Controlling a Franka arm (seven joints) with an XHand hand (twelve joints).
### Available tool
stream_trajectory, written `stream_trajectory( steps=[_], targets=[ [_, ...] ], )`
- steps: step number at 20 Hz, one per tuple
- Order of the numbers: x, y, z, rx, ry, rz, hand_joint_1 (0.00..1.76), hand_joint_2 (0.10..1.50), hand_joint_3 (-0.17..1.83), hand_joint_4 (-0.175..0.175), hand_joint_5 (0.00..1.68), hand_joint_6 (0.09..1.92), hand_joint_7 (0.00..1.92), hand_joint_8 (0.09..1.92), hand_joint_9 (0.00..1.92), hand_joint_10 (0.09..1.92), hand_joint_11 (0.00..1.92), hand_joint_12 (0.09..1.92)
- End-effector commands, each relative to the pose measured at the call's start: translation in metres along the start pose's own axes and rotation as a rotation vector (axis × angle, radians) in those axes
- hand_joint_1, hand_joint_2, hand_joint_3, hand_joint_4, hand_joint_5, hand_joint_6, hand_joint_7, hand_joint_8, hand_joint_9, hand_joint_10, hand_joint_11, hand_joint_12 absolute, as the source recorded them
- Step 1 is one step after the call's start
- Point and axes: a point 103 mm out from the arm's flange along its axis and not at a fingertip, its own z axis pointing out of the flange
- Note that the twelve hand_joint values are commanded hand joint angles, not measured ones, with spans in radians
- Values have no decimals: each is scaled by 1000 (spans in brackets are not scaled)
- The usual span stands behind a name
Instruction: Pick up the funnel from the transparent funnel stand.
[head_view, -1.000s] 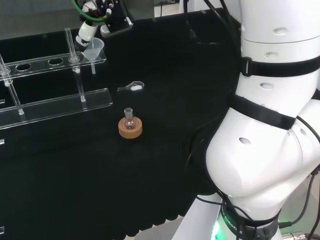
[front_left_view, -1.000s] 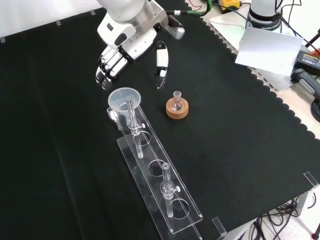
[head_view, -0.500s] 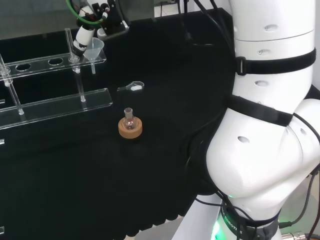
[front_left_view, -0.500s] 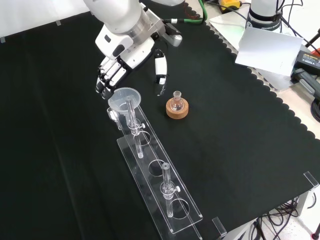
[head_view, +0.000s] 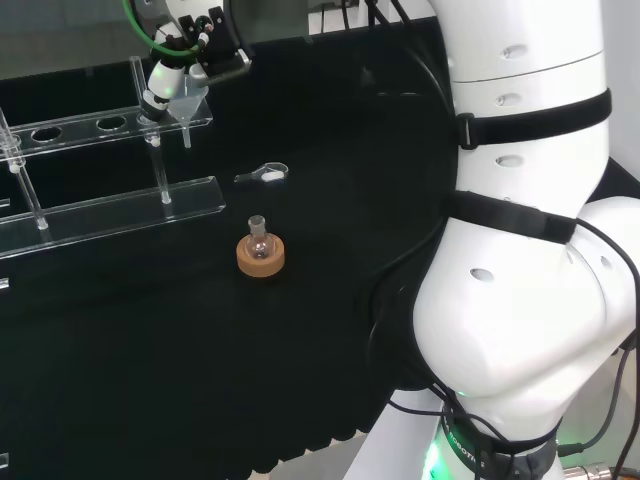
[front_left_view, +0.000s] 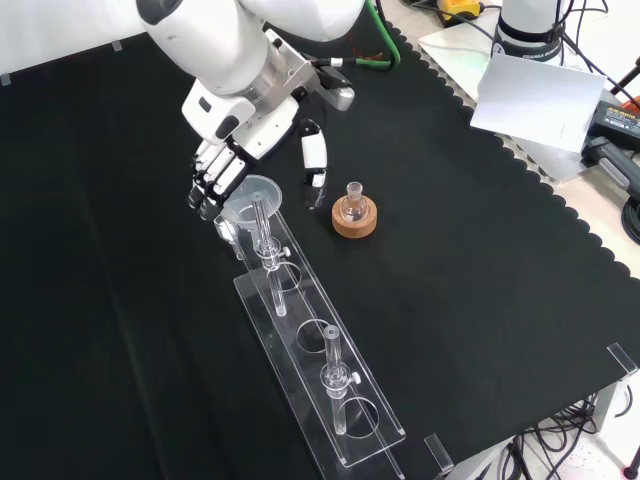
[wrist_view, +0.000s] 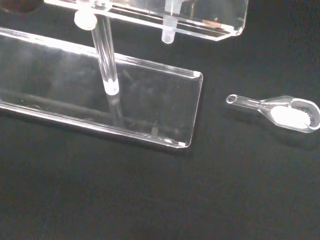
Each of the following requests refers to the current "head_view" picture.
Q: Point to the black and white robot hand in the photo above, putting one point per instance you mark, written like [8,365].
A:
[167,82]

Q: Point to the clear plastic funnel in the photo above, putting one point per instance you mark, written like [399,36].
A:
[189,107]

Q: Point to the clear acrylic funnel stand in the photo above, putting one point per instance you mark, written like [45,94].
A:
[125,212]

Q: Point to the pale board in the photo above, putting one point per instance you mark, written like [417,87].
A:
[340,27]

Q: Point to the small round-bottom glass flask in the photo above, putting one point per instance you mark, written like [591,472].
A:
[260,245]

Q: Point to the clear cloth clip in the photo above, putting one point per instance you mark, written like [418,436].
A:
[4,283]
[4,460]

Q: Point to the black bench cloth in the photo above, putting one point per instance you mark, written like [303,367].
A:
[150,350]

